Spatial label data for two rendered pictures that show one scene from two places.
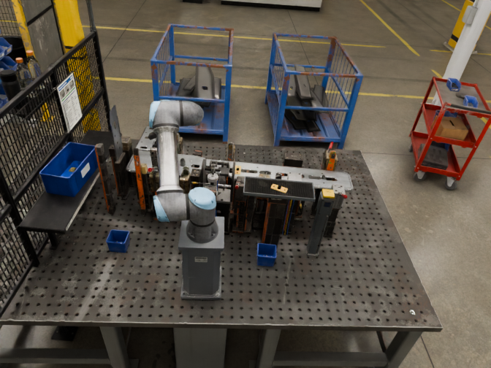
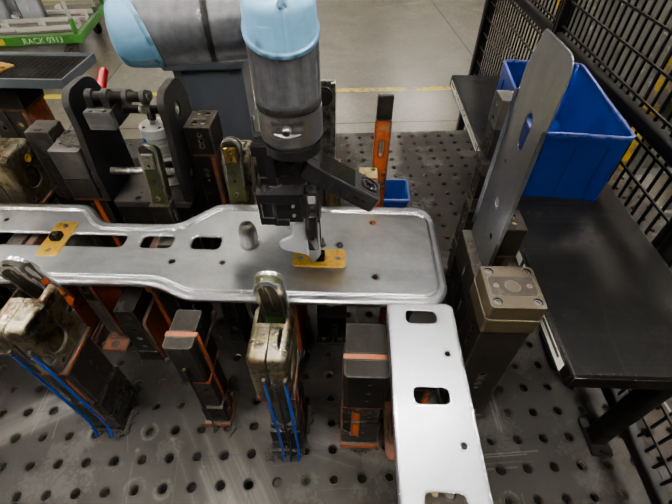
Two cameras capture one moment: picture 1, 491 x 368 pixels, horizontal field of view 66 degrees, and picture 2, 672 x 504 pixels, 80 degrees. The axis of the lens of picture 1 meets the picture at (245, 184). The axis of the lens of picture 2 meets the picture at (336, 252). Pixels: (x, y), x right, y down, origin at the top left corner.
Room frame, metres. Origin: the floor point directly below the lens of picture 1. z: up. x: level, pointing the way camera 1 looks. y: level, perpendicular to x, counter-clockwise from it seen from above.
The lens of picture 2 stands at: (2.36, 0.57, 1.50)
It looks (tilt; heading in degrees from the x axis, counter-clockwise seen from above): 46 degrees down; 182
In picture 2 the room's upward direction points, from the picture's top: straight up
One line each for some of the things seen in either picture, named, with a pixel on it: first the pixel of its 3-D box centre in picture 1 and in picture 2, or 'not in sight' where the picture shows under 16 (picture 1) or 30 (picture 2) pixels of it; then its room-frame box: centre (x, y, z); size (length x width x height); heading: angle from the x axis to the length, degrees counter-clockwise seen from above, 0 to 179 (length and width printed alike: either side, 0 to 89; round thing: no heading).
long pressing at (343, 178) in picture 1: (240, 170); (45, 243); (1.88, 0.04, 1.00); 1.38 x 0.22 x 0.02; 90
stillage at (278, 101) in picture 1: (306, 90); not in sight; (4.27, -0.61, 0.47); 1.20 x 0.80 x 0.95; 6
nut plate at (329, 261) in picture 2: not in sight; (319, 256); (1.92, 0.52, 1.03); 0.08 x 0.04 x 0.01; 90
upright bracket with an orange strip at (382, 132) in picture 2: (139, 183); (375, 210); (1.71, 0.62, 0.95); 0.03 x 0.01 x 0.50; 90
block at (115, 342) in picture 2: (236, 190); (99, 287); (1.86, 0.06, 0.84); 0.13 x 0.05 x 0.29; 0
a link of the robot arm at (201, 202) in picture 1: (201, 204); not in sight; (1.24, 0.19, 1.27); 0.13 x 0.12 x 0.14; 104
